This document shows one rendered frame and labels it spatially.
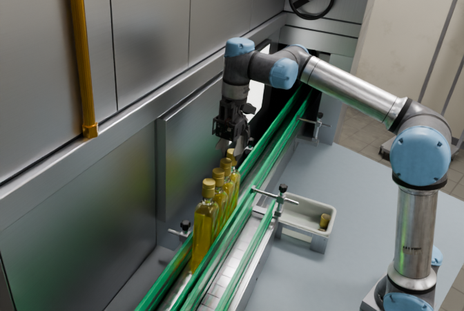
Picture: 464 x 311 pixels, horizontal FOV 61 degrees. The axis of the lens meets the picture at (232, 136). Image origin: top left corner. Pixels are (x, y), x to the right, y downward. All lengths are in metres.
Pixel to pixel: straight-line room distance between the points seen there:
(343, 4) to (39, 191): 1.57
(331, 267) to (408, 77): 3.14
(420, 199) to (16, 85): 0.83
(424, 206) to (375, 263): 0.60
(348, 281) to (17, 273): 1.02
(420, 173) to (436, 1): 3.37
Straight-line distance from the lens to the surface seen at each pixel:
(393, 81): 4.44
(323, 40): 2.00
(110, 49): 0.82
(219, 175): 1.09
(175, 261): 1.12
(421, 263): 1.10
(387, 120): 1.07
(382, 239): 1.67
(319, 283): 1.42
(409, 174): 0.93
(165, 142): 1.04
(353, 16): 1.96
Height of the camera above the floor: 1.79
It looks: 30 degrees down
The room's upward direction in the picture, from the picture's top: 6 degrees clockwise
